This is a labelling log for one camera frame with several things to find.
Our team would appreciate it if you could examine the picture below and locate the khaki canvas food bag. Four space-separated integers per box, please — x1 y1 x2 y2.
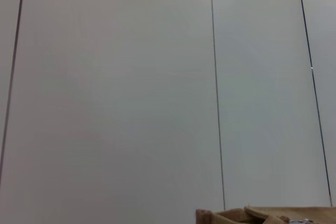
195 205 336 224

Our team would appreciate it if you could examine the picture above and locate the silver metal zipper slider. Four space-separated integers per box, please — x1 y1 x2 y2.
288 218 314 224

